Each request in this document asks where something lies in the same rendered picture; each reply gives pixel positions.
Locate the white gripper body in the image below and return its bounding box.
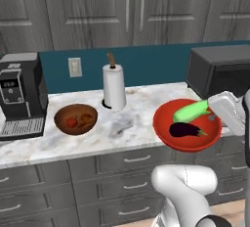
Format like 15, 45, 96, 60
207, 90, 246, 137

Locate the green corn cob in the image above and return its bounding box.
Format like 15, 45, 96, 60
172, 99, 212, 124

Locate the dark purple eggplant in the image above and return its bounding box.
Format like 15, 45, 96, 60
168, 121, 209, 139

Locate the red bowl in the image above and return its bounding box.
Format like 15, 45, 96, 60
152, 98, 224, 154

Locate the black microwave oven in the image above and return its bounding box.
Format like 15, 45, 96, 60
186, 43, 250, 101

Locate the grey cupboard door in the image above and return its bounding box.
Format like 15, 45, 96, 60
41, 0, 135, 52
0, 0, 55, 55
202, 0, 250, 43
132, 0, 220, 47

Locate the brown wooden bowl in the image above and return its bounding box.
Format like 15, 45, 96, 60
53, 103, 100, 137

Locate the grey drawer front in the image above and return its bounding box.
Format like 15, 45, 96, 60
76, 197, 165, 227
71, 171, 164, 207
67, 145, 179, 184
208, 154, 249, 188
175, 135, 248, 167
0, 159, 72, 192
205, 175, 248, 206
0, 206, 81, 227
0, 183, 76, 220

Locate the white paper towel roll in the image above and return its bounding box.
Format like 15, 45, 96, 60
102, 63, 128, 113

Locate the brown paper towel holder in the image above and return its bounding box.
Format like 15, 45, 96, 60
100, 52, 118, 111

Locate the brown bread piece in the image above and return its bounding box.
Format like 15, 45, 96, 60
77, 113, 96, 129

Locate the red tomato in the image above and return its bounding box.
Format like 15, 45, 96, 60
65, 116, 79, 129

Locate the black coffee machine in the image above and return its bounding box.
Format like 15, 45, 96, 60
0, 52, 50, 142

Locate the silver cupboard handle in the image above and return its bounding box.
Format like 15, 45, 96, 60
125, 0, 131, 33

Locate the white wall outlet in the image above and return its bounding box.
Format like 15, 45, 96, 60
67, 57, 83, 78

